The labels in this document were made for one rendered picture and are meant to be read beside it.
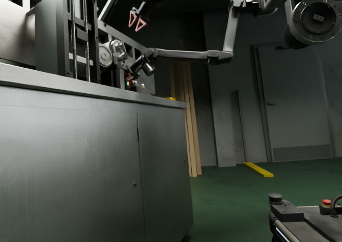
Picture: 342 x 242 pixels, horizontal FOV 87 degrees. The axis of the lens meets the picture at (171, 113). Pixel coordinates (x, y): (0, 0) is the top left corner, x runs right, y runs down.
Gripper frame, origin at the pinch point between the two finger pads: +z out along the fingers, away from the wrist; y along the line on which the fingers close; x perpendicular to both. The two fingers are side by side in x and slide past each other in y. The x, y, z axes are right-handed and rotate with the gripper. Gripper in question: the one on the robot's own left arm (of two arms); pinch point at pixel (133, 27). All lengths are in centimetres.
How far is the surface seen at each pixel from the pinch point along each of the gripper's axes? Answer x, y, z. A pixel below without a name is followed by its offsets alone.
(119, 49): 0.0, -0.6, 15.2
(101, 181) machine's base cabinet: -67, -40, 38
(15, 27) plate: 28, -39, 36
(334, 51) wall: -78, 346, -169
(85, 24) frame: -8.7, -31.6, 8.9
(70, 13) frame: -5.2, -36.8, 8.5
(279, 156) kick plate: -144, 289, 28
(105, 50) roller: -1.3, -9.6, 19.0
